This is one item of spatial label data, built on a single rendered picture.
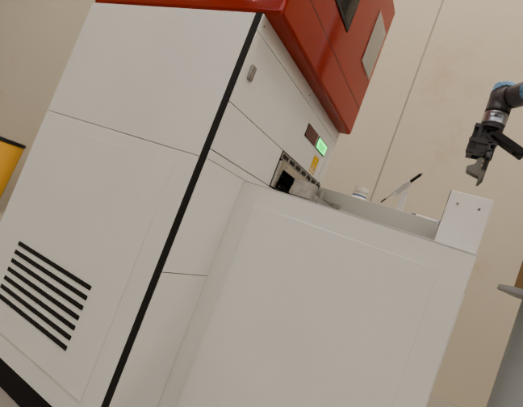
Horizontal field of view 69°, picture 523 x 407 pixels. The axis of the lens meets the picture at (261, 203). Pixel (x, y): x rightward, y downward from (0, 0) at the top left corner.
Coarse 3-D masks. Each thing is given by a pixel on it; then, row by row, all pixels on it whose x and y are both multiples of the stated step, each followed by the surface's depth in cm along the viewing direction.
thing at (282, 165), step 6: (282, 162) 127; (276, 168) 127; (282, 168) 128; (288, 168) 132; (276, 174) 126; (288, 174) 135; (294, 174) 137; (276, 180) 127; (306, 180) 148; (270, 186) 126; (276, 186) 128; (282, 186) 132; (288, 192) 137
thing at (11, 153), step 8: (0, 136) 321; (0, 144) 319; (8, 144) 324; (16, 144) 329; (0, 152) 321; (8, 152) 326; (16, 152) 332; (0, 160) 323; (8, 160) 328; (16, 160) 337; (0, 168) 325; (8, 168) 331; (0, 176) 327; (8, 176) 336; (0, 184) 330; (0, 192) 334
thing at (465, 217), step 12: (456, 192) 92; (456, 204) 92; (468, 204) 90; (480, 204) 89; (492, 204) 88; (444, 216) 92; (456, 216) 91; (468, 216) 90; (480, 216) 89; (444, 228) 92; (456, 228) 90; (468, 228) 89; (480, 228) 88; (444, 240) 91; (456, 240) 90; (468, 240) 89; (480, 240) 88
